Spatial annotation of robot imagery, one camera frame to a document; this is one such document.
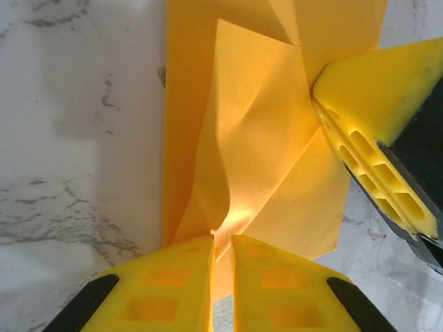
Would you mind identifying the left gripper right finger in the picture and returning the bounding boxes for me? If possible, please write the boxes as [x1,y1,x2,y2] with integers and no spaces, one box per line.
[231,234,399,332]

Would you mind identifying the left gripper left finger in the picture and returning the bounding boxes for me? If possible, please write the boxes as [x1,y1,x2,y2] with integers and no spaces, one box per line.
[43,234,217,332]

